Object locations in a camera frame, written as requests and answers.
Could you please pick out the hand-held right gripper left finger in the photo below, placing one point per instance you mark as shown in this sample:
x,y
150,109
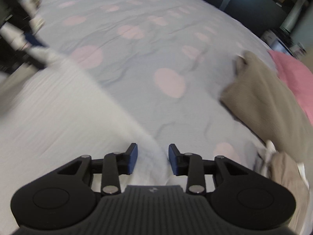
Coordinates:
x,y
133,158

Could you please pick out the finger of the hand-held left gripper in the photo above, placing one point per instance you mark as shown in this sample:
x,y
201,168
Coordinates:
x,y
36,58
34,40

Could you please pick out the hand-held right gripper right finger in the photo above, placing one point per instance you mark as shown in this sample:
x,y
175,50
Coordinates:
x,y
172,159

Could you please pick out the white muslin garment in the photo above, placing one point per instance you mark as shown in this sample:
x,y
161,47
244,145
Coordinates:
x,y
61,117

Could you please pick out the cream garment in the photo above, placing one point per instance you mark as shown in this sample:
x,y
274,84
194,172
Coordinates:
x,y
286,171

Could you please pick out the bed with pink dotted sheet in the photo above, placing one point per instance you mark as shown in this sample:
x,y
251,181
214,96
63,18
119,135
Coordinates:
x,y
137,78

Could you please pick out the tan garment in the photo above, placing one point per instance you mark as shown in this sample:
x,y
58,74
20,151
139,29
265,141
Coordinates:
x,y
264,102

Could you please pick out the pink cloth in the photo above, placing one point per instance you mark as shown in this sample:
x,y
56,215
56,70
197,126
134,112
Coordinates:
x,y
296,73

